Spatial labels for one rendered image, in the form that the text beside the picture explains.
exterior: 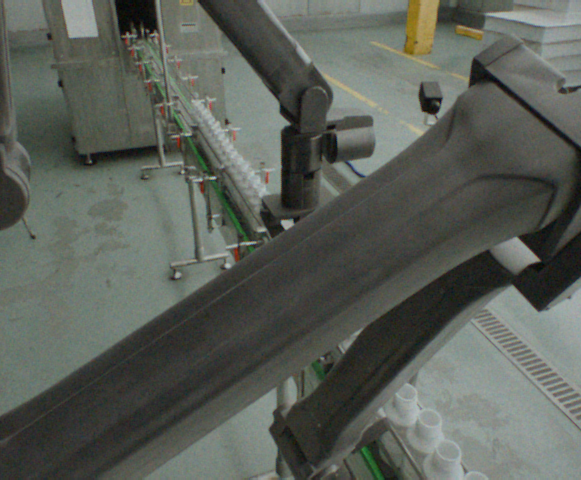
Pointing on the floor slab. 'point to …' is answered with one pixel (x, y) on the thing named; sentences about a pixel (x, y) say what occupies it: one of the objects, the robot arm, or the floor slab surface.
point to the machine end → (101, 120)
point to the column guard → (420, 26)
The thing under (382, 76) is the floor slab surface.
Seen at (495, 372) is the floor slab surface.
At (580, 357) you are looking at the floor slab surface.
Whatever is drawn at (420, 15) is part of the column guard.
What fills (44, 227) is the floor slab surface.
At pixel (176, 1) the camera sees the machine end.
